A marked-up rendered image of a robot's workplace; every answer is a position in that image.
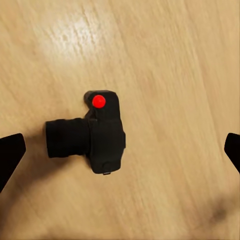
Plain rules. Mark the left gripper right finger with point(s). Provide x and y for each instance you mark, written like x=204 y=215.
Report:
x=232 y=149

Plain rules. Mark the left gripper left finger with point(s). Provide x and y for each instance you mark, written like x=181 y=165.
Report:
x=12 y=149

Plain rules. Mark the digital camera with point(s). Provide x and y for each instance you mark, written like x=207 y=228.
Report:
x=100 y=135

